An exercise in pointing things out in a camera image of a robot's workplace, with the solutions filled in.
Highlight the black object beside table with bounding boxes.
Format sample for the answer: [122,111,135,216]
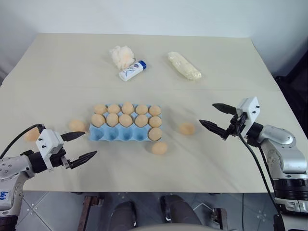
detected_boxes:
[275,75,308,103]

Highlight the clear bag of white noodles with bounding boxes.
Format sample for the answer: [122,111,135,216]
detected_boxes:
[167,51,204,83]

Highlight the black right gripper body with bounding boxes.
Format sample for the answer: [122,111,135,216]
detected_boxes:
[221,113,249,141]

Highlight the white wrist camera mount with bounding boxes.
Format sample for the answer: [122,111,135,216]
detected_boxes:
[35,129,66,173]
[236,96,262,141]

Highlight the white bottle with blue cap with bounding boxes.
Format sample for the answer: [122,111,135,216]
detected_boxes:
[118,60,148,82]

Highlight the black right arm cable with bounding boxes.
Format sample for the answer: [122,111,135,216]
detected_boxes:
[236,115,286,231]

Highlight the clear bag of white fluff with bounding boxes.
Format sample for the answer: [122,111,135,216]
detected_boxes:
[109,45,136,71]

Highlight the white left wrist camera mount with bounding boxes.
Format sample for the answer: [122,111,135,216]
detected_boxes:
[35,129,66,173]

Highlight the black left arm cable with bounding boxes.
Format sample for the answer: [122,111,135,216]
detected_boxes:
[0,124,46,157]

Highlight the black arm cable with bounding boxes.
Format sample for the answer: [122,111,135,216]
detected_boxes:
[236,115,286,231]
[0,124,46,157]

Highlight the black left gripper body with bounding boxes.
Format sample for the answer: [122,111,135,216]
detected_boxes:
[49,147,73,170]

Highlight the tan egg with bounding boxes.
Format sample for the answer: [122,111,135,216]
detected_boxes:
[135,104,148,116]
[93,103,107,115]
[151,141,167,155]
[148,127,162,141]
[106,113,119,127]
[148,115,163,128]
[69,119,86,132]
[118,114,133,128]
[107,103,121,115]
[23,127,41,142]
[148,105,161,116]
[179,122,195,136]
[122,102,134,115]
[134,114,148,128]
[91,114,106,128]

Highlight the dark rounded shape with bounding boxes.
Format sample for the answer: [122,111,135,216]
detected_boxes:
[112,200,137,231]
[159,194,203,227]

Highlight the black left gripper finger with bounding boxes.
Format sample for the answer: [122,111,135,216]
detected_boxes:
[61,131,87,142]
[69,150,98,169]

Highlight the blue egg tray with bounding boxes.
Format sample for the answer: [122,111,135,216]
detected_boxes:
[89,103,163,143]

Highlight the thin white floor cable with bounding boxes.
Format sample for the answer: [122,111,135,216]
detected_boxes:
[192,202,213,213]

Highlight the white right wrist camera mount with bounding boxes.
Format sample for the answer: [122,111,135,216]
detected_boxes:
[236,96,262,141]

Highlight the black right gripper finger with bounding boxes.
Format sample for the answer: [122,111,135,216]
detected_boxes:
[199,119,228,139]
[212,103,238,115]

